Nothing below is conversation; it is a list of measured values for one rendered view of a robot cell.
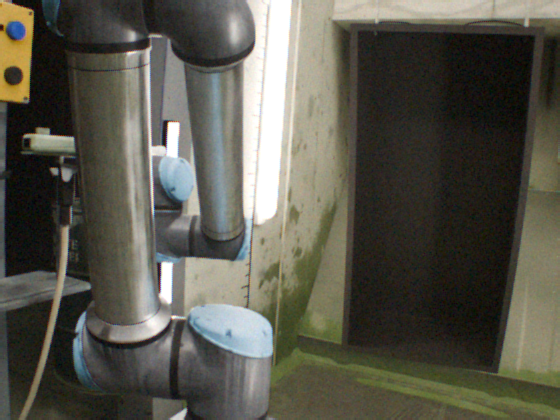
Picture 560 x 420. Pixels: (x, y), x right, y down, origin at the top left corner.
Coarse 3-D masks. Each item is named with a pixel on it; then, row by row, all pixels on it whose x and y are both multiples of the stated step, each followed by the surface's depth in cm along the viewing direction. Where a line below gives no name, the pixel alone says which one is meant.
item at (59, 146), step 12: (36, 132) 109; (48, 132) 112; (36, 144) 107; (48, 144) 110; (60, 144) 113; (72, 144) 116; (60, 156) 114; (72, 156) 118; (60, 168) 117; (60, 180) 117; (72, 180) 118; (60, 192) 117; (72, 192) 119; (60, 204) 118; (72, 204) 119; (60, 216) 118
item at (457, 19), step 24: (336, 0) 282; (360, 0) 276; (384, 0) 270; (408, 0) 264; (432, 0) 259; (456, 0) 253; (480, 0) 248; (504, 0) 242; (552, 0) 233; (456, 24) 264; (528, 24) 248; (552, 24) 242
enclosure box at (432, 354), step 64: (384, 64) 192; (448, 64) 184; (512, 64) 175; (384, 128) 200; (448, 128) 191; (512, 128) 182; (384, 192) 207; (448, 192) 198; (512, 192) 188; (384, 256) 215; (448, 256) 205; (512, 256) 161; (384, 320) 215; (448, 320) 212
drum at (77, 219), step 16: (80, 224) 221; (80, 240) 222; (80, 256) 222; (80, 272) 223; (64, 304) 228; (80, 304) 225; (64, 320) 229; (64, 336) 230; (64, 352) 232; (64, 368) 233; (64, 384) 233; (80, 384) 230
